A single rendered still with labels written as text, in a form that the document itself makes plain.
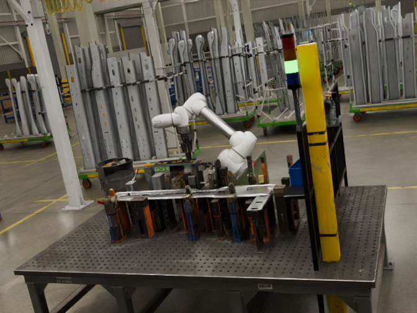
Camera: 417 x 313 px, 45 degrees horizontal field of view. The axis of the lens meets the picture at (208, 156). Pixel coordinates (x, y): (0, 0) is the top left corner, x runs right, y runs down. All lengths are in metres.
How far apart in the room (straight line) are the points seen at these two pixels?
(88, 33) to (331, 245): 8.97
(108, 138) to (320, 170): 5.97
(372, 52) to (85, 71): 5.35
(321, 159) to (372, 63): 7.70
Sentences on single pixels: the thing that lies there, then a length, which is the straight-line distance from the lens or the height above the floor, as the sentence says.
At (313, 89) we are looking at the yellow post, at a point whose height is 1.75.
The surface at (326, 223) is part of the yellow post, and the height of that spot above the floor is 0.95.
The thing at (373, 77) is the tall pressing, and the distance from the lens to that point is 10.37.
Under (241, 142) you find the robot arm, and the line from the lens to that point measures 4.43.
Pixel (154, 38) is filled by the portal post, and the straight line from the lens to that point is 10.32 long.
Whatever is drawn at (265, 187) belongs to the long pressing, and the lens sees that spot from 3.71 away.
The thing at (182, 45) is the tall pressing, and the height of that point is 1.99.
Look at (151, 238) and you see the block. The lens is 3.94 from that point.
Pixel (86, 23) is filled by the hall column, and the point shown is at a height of 2.76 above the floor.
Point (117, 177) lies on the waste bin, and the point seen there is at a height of 0.55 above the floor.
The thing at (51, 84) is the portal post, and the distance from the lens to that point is 7.45.
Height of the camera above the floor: 2.15
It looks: 13 degrees down
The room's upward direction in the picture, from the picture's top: 10 degrees counter-clockwise
